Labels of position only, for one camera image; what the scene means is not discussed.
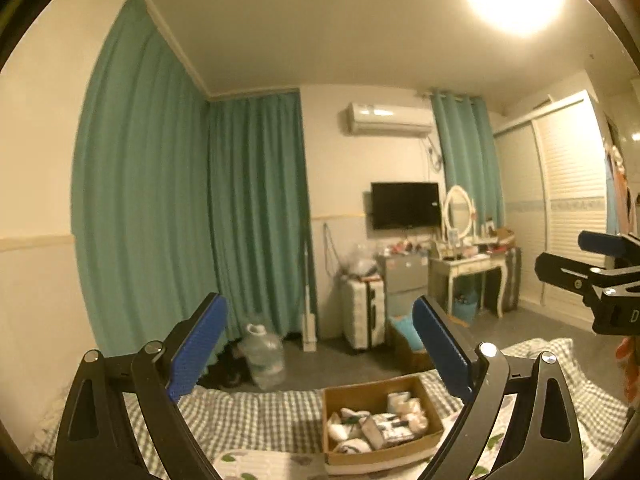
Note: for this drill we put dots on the grey checked pillow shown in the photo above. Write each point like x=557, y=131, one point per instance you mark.
x=590, y=390

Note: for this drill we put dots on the white ribbed suitcase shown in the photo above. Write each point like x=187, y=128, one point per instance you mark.
x=362, y=315

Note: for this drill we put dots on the small open cardboard box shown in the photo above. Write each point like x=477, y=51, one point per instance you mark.
x=505, y=236

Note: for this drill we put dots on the floral fabric pouch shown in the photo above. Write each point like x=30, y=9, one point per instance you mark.
x=387, y=430

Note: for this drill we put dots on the cream soft cloth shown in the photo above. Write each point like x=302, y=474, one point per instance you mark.
x=407, y=410

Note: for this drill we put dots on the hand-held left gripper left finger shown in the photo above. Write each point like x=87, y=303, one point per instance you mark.
x=197, y=347

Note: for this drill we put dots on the wide teal curtain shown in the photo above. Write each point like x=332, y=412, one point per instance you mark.
x=140, y=210

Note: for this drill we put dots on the black bag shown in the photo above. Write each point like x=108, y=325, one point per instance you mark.
x=225, y=370

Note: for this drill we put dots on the white oval vanity mirror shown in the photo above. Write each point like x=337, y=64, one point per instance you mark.
x=459, y=212

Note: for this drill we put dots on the white louvred wardrobe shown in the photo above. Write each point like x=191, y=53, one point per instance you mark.
x=570, y=185

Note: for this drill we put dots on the clear plastic bag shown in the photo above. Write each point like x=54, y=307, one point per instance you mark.
x=360, y=260

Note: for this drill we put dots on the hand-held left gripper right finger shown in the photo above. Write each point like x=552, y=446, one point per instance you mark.
x=442, y=350

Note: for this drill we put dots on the brown cardboard box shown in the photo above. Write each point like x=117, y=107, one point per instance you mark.
x=350, y=457

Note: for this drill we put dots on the white air conditioner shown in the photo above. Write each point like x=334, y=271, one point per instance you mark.
x=387, y=117

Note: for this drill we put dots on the cardboard box with blue cloth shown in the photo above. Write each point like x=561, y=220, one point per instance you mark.
x=405, y=345

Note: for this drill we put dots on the black wall television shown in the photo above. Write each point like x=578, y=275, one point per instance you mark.
x=405, y=205

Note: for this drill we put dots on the person's right forearm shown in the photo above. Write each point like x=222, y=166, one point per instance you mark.
x=629, y=365

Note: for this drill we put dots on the grey mini fridge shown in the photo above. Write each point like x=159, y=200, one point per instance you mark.
x=402, y=280

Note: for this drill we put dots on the white sock with blue cuff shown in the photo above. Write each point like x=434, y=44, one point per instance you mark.
x=345, y=425

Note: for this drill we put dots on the white dressing table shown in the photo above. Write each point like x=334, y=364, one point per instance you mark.
x=465, y=265

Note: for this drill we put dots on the hanging clothes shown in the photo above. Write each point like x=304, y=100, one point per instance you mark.
x=620, y=185

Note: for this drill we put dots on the clear water jug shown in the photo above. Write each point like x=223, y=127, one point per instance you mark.
x=265, y=360

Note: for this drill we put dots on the narrow teal curtain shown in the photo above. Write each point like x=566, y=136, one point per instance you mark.
x=467, y=150

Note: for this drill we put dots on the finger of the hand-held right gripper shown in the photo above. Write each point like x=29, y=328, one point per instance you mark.
x=602, y=243
x=560, y=270

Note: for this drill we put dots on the teal corner curtain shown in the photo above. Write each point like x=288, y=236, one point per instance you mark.
x=257, y=210

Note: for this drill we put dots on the grey checked duvet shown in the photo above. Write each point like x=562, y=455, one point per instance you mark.
x=250, y=420

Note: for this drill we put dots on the blue bin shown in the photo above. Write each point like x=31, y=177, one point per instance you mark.
x=466, y=310

